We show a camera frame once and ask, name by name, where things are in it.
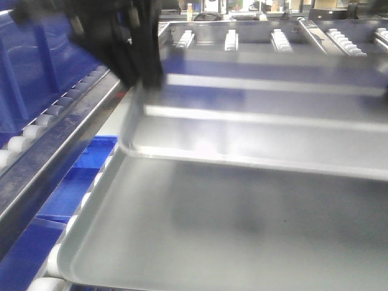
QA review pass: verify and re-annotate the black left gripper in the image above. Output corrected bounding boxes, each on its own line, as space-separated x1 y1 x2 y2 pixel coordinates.
13 1 164 89

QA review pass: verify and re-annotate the small silver ribbed tray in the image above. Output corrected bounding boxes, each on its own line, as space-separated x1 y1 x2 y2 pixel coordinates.
119 48 387 181

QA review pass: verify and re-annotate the large grey serving tray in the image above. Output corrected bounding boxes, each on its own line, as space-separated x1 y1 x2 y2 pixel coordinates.
58 152 387 290

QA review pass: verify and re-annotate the white roller track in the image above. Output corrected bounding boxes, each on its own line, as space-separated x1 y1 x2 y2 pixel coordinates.
1 65 108 171
271 29 293 53
176 30 195 49
326 28 367 57
224 30 238 52

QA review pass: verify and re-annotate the big blue bin upper left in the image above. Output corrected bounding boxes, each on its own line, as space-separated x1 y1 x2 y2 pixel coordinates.
1 10 100 134

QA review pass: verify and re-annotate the middle white roller track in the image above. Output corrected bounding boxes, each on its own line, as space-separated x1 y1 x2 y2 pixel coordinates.
224 30 238 52

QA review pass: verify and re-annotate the left white roller track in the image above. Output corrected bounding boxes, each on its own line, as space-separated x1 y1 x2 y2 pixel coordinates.
1 65 108 171

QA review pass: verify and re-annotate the right white roller track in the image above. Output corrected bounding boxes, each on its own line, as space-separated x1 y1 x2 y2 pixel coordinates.
326 28 367 57

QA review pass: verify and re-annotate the blue bin lower shelf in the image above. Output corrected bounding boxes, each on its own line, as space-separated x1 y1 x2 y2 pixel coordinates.
1 135 117 290

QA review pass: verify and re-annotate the steel rack frame rail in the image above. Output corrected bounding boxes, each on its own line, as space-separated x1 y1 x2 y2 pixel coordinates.
1 72 124 256

